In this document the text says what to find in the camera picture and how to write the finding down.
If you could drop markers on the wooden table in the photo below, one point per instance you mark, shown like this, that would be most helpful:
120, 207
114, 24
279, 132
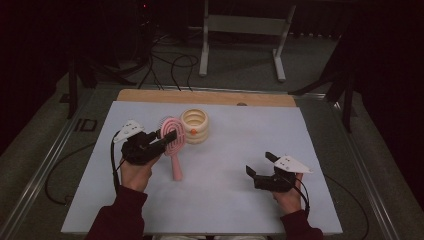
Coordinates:
200, 97

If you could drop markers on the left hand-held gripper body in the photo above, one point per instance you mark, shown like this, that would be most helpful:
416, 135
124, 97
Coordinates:
138, 150

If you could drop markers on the black stand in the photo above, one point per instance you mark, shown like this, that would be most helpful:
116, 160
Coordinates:
72, 86
347, 100

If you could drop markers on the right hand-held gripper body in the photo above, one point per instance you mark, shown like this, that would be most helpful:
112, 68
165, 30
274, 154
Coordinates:
276, 182

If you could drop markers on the person's left hand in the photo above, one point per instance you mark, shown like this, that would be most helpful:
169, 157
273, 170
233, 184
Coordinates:
136, 176

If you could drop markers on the cream ribbed holder cup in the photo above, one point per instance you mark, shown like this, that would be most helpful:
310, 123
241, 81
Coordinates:
196, 131

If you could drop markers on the white metal stand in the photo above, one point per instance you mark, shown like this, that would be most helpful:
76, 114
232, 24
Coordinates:
246, 25

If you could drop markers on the white table mat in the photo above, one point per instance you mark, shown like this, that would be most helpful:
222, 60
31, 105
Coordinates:
216, 166

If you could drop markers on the person's right hand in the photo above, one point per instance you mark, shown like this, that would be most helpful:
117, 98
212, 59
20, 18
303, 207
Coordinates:
291, 201

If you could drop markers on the aluminium floor rail frame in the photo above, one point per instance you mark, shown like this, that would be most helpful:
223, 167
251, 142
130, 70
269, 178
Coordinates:
36, 180

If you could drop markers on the pink hairbrush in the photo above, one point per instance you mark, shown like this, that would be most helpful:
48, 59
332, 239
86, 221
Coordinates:
175, 166

